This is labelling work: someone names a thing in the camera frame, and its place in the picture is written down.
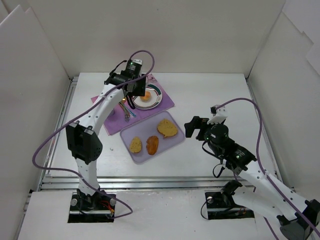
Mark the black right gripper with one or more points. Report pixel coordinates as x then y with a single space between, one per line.
198 128

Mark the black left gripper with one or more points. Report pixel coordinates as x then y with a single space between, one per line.
138 88

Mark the round bread bun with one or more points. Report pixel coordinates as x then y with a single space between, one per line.
147 96

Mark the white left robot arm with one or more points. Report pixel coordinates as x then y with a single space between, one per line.
82 134

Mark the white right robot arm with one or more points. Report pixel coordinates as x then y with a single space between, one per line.
296 215

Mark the small oval bread slice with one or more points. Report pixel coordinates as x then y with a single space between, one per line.
135 145

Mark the white plate green rim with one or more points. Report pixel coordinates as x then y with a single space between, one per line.
155 99

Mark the gold fork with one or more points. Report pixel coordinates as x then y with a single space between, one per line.
128 114

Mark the large toast slice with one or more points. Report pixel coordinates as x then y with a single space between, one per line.
167 128

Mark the purple cup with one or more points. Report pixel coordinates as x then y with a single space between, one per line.
112 112

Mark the purple placemat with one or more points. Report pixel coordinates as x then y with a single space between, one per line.
115 123

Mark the lavender tray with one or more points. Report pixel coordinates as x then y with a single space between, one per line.
147 128

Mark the brown glazed pastry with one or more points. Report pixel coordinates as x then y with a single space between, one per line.
152 144

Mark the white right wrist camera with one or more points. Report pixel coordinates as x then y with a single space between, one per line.
219 115

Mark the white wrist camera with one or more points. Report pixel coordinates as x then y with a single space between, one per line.
219 115
137 61

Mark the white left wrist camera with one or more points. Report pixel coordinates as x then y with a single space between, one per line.
137 61

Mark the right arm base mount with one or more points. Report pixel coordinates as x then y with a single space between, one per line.
220 205

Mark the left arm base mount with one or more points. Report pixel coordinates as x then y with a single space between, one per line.
91 209

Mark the aluminium frame rail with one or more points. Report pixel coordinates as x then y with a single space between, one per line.
183 166

